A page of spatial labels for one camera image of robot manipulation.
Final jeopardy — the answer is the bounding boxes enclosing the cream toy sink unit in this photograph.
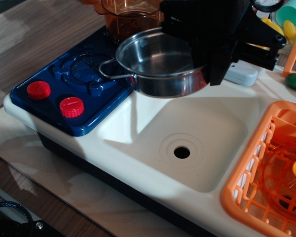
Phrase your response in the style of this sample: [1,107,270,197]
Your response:
[3,67,296,237]

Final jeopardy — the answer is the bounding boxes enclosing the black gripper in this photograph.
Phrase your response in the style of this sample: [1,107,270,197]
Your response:
[160,0,287,86]

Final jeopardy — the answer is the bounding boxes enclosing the transparent orange lid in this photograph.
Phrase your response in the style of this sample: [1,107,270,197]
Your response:
[259,141,296,221]

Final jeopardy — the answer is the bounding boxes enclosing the yellow toy corn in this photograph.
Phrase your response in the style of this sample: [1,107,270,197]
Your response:
[283,20,296,39]

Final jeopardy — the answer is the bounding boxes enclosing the transparent amber plastic pot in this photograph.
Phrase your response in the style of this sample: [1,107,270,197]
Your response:
[82,0,163,42]

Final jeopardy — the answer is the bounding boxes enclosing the steel pan with loop handles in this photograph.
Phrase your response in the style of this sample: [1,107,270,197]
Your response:
[99,28,208,98]

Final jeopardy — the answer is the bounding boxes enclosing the red stove knob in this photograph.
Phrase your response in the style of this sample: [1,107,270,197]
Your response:
[59,97,84,118]
[27,80,51,100]

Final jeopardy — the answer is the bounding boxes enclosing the right red stove knob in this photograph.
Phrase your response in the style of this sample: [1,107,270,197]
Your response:
[59,97,84,118]

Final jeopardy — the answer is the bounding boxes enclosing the left red stove knob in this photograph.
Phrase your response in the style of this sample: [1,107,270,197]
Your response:
[27,80,51,100]

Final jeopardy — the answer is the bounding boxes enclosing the grey toy faucet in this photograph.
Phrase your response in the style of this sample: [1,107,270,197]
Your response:
[224,60,263,86]

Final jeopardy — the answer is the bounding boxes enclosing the black metal bracket bottom left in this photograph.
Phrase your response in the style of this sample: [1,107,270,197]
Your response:
[0,192,65,237]

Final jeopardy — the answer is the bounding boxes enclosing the orange dish rack basket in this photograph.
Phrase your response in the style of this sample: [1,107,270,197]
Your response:
[221,101,296,237]

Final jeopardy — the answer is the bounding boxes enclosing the blue toy stove top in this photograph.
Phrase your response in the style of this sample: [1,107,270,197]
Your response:
[10,27,132,136]

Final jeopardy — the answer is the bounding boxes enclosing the teal plastic cup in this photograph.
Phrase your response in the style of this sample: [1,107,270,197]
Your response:
[276,0,296,27]

